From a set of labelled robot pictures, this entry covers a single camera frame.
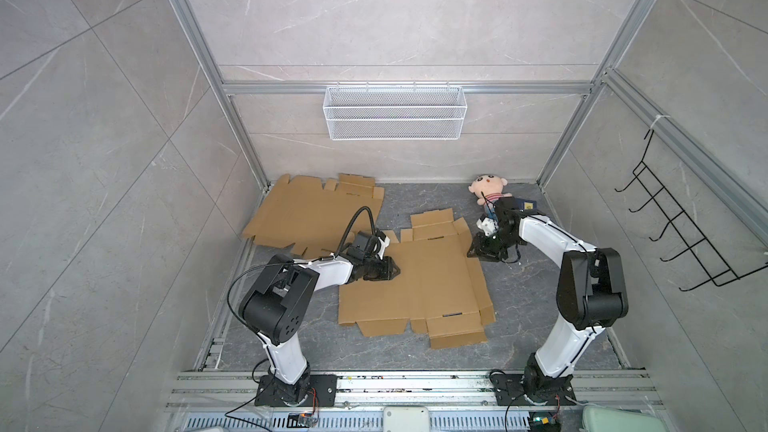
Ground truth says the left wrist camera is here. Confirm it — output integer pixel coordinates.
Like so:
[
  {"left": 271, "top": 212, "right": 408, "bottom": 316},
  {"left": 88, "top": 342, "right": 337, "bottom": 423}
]
[{"left": 346, "top": 231, "right": 390, "bottom": 262}]

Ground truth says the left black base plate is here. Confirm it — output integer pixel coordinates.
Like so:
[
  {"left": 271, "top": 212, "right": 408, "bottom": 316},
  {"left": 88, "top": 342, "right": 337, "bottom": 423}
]
[{"left": 254, "top": 373, "right": 338, "bottom": 407}]

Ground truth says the plush doll striped shirt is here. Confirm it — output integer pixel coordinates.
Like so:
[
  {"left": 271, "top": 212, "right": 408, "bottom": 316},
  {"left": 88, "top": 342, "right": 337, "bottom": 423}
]
[{"left": 468, "top": 174, "right": 512, "bottom": 205}]

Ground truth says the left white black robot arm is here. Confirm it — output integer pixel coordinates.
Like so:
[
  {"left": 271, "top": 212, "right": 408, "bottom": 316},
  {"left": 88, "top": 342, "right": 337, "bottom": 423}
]
[{"left": 237, "top": 231, "right": 400, "bottom": 404}]

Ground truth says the white wire mesh basket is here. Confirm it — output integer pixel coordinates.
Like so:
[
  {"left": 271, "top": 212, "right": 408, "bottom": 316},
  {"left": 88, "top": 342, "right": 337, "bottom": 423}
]
[{"left": 323, "top": 85, "right": 468, "bottom": 141}]

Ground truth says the black wire hook rack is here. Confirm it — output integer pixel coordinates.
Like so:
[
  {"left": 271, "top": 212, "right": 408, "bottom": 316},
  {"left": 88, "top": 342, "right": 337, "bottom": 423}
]
[{"left": 614, "top": 130, "right": 767, "bottom": 293}]

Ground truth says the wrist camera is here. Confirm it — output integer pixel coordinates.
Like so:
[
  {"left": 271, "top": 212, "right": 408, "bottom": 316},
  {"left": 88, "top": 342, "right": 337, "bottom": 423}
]
[
  {"left": 476, "top": 217, "right": 499, "bottom": 237},
  {"left": 346, "top": 231, "right": 390, "bottom": 262}
]

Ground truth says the brown cardboard box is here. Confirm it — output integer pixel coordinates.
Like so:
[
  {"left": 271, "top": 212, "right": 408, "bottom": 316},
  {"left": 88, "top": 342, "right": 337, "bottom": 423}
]
[{"left": 338, "top": 208, "right": 495, "bottom": 349}]

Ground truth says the flat brown cardboard sheet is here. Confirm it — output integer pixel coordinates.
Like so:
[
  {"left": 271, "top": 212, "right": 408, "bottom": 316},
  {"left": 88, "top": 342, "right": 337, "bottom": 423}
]
[{"left": 243, "top": 174, "right": 385, "bottom": 259}]

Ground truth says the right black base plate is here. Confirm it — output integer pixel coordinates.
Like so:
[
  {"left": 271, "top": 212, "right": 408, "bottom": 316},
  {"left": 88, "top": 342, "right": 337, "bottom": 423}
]
[{"left": 488, "top": 369, "right": 576, "bottom": 406}]

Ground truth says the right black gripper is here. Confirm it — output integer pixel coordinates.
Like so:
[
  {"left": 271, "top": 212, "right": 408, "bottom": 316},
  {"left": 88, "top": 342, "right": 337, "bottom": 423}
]
[{"left": 467, "top": 229, "right": 518, "bottom": 260}]

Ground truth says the aluminium mounting rail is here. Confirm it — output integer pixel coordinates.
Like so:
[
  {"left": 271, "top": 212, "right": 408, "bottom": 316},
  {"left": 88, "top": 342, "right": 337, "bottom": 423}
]
[{"left": 161, "top": 370, "right": 665, "bottom": 411}]

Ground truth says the pale green container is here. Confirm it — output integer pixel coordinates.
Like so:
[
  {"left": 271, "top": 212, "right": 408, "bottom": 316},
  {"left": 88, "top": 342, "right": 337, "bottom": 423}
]
[{"left": 581, "top": 405, "right": 667, "bottom": 432}]

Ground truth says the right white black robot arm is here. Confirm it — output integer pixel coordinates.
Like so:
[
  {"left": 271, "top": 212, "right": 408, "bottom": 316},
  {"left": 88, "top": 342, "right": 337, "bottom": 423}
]
[{"left": 467, "top": 197, "right": 629, "bottom": 405}]

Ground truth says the dark blue book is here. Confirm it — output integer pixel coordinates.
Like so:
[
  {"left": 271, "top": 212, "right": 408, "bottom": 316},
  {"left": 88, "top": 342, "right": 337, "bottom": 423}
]
[{"left": 516, "top": 199, "right": 538, "bottom": 213}]

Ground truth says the white electrical box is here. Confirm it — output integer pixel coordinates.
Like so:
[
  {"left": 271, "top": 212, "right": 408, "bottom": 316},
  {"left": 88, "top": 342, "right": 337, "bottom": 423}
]
[{"left": 382, "top": 406, "right": 431, "bottom": 432}]

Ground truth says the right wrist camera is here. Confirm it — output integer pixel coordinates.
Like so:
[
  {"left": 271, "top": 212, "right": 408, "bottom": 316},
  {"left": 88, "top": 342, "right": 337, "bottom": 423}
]
[{"left": 476, "top": 217, "right": 499, "bottom": 237}]

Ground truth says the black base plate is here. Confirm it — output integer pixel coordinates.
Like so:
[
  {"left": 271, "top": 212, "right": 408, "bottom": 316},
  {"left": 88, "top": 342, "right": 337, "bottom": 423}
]
[
  {"left": 488, "top": 369, "right": 576, "bottom": 406},
  {"left": 254, "top": 373, "right": 338, "bottom": 407}
]

